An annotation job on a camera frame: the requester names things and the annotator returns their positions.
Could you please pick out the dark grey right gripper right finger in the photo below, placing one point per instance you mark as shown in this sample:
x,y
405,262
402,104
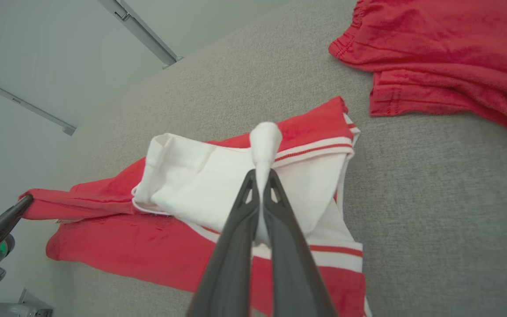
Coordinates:
x,y
295,281

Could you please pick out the red shorts with white stripe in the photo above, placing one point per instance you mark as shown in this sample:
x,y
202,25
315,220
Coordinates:
x,y
447,53

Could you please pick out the red white basketball jersey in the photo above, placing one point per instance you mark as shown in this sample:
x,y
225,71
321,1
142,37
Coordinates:
x,y
148,251

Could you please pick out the grey wall partition post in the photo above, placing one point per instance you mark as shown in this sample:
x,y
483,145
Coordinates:
x,y
148,35

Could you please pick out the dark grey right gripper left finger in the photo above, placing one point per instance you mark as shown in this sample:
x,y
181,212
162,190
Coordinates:
x,y
227,273

